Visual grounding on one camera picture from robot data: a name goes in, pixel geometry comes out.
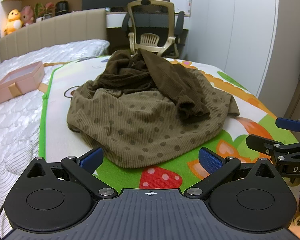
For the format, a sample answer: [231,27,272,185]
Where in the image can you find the white quilted mattress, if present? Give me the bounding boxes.
[0,40,110,236]

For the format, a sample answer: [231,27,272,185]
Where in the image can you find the brown polka dot garment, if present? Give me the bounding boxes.
[66,49,239,168]

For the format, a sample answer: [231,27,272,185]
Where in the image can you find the pink gift box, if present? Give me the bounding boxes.
[0,61,45,103]

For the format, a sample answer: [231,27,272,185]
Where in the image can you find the black round appliance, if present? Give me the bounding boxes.
[55,1,69,16]

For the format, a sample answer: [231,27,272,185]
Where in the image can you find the potted pink flower plant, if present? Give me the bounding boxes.
[34,2,55,20]

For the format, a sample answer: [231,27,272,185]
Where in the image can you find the colourful cartoon play mat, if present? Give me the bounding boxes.
[38,55,300,190]

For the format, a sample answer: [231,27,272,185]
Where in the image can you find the yellow duck plush toy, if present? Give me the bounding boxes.
[4,9,23,35]

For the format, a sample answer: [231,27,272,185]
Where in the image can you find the beige mesh office chair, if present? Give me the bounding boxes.
[122,0,185,59]

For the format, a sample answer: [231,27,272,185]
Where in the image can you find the beige upholstered headboard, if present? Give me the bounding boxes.
[0,9,107,61]

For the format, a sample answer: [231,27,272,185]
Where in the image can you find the pink plush toy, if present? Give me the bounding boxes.
[21,5,34,26]

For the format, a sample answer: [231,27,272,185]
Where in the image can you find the white desk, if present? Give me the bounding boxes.
[105,11,191,30]

